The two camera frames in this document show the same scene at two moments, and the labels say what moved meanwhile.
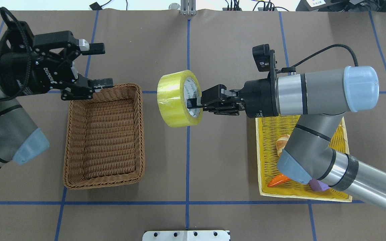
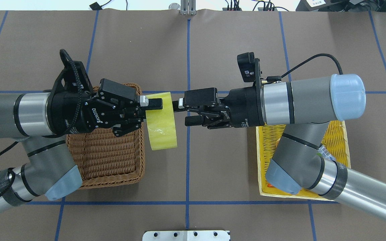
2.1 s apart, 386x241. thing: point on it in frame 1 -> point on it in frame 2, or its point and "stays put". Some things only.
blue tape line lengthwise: x=188 y=134 stays put
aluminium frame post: x=188 y=7 stays put
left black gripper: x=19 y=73 -> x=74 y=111
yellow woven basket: x=268 y=130 stays put
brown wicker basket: x=104 y=145 stays put
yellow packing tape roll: x=173 y=89 -> x=161 y=123
